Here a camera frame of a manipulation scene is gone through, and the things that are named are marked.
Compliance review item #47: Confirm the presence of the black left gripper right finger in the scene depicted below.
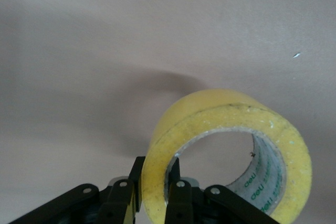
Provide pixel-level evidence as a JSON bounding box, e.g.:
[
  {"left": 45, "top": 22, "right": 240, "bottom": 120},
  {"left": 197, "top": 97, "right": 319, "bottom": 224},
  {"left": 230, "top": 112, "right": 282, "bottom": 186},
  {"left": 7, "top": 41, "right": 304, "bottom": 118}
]
[{"left": 164, "top": 156, "right": 279, "bottom": 224}]

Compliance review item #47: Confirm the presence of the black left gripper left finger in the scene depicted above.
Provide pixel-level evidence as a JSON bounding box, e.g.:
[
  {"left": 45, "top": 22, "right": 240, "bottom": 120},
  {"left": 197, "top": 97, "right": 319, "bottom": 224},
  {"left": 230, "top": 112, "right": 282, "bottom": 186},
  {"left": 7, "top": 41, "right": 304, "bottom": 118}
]
[{"left": 9, "top": 156, "right": 146, "bottom": 224}]

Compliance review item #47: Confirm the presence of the yellow packing tape roll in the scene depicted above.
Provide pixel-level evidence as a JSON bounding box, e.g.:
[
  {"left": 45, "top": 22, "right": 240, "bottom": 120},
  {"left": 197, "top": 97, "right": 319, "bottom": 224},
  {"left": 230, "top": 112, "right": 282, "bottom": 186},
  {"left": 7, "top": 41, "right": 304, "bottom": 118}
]
[{"left": 141, "top": 88, "right": 313, "bottom": 224}]

